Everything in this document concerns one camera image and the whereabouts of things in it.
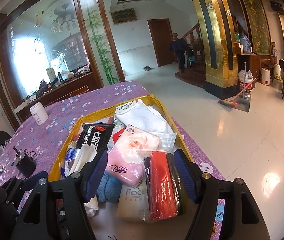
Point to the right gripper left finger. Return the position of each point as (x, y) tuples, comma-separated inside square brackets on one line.
[(55, 210)]

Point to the blue knit cloth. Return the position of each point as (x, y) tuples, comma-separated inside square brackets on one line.
[(109, 189)]

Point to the blue white round pack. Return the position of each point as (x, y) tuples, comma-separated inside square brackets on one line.
[(68, 161)]

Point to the white cloth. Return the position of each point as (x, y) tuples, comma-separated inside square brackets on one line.
[(83, 164)]

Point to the red green sponge pack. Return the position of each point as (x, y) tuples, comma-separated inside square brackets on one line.
[(163, 184)]

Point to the pink tissue pack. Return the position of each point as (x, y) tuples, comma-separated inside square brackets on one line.
[(124, 161)]

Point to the black red-logo packet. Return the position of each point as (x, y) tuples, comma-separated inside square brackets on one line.
[(96, 135)]

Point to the white towel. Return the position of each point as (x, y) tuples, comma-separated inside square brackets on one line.
[(146, 118)]

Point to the white bag red text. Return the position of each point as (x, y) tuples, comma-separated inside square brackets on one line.
[(116, 134)]

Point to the black electric motor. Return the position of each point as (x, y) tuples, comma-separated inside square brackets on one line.
[(24, 162)]

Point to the clear plastic cup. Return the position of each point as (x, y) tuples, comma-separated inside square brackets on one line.
[(2, 153)]

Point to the purple floral tablecloth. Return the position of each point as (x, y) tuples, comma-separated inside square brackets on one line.
[(46, 141)]

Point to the white face towel pack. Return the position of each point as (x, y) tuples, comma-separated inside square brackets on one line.
[(133, 203)]

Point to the yellow taped foam box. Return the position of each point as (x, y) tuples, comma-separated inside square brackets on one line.
[(173, 228)]

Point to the white plastic jar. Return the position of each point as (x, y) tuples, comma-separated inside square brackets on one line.
[(39, 113)]

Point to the broom and dustpan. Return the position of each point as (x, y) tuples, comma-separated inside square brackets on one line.
[(239, 101)]

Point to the person in dark clothes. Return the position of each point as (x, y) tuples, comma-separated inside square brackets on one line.
[(179, 46)]

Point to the wooden door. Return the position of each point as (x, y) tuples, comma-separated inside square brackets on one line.
[(161, 34)]

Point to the framed wall picture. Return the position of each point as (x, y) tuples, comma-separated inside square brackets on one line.
[(124, 16)]

